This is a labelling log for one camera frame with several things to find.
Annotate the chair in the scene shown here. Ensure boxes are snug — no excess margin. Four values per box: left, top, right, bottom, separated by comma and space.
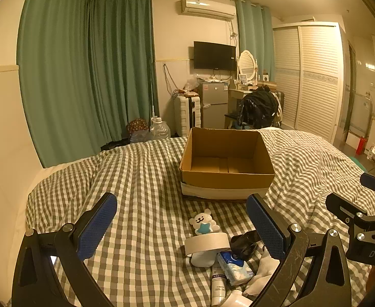
224, 92, 285, 130

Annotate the wall cable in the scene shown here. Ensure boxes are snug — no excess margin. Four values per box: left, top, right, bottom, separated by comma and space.
162, 64, 176, 97

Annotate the grey small fridge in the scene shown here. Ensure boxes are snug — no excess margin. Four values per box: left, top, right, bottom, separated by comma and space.
198, 81, 229, 129

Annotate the white cloth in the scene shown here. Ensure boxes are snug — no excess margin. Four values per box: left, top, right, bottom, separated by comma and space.
243, 246, 282, 296

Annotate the white bottle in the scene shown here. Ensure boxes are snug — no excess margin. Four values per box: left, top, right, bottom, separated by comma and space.
219, 289, 255, 307

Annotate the red fire extinguisher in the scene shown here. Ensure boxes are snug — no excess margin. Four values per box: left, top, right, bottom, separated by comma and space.
355, 136, 367, 156

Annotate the dark patterned bag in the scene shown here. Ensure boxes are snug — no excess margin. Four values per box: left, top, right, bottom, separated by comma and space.
126, 118, 150, 134

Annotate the brown cardboard box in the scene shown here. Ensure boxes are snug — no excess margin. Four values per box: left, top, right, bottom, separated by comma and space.
179, 127, 276, 200

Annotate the wide green curtain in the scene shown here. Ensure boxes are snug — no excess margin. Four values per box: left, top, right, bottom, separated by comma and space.
16, 0, 94, 168

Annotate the white plastic jar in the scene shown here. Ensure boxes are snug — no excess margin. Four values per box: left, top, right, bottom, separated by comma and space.
190, 251, 218, 267

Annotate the blue tissue packet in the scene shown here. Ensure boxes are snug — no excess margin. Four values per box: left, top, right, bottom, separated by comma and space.
217, 251, 255, 286

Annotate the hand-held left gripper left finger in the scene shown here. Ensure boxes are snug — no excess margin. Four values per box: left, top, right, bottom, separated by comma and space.
12, 193, 118, 307

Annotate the checkered bed blanket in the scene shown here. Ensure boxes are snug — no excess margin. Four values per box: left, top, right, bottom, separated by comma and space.
24, 127, 375, 307

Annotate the clear plastic bag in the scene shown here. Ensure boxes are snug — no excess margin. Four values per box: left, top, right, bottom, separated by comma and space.
184, 75, 201, 92

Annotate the white cosmetic tube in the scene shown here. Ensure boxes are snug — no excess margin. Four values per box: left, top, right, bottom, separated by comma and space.
210, 260, 228, 307

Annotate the black wall television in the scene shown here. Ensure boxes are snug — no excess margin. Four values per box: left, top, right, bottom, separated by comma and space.
193, 41, 237, 71

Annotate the green window curtain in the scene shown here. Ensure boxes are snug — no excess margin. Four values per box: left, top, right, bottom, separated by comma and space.
88, 0, 158, 144

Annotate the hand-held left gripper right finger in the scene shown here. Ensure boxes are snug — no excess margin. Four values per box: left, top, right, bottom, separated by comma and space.
246, 193, 361, 307

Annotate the white suitcase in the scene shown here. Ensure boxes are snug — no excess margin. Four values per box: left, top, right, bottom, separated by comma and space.
174, 95, 203, 137

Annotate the white louvred wardrobe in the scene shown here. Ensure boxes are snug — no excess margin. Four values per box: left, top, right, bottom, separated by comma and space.
272, 22, 346, 148

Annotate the white oval vanity mirror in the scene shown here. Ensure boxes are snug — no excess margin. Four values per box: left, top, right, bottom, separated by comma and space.
237, 50, 258, 82

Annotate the teal floor mat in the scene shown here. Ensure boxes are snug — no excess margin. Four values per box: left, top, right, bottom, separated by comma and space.
350, 157, 367, 171

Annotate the narrow green curtain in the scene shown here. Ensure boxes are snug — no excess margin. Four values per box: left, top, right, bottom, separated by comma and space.
235, 0, 276, 84

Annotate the beige tape roll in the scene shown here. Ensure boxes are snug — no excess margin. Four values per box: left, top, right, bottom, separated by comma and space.
184, 233, 230, 258

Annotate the clear water jug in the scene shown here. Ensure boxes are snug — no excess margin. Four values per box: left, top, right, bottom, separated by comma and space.
149, 117, 171, 141

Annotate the white air conditioner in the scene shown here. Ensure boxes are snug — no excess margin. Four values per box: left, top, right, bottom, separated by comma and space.
176, 0, 236, 20

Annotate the black backpack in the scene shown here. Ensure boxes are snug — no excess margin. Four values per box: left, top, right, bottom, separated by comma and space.
238, 89, 279, 128

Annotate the black plastic bag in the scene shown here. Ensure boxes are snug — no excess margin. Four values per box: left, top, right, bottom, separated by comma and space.
230, 230, 261, 261

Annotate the white bear toy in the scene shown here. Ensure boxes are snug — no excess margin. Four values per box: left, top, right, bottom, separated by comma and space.
188, 209, 221, 235

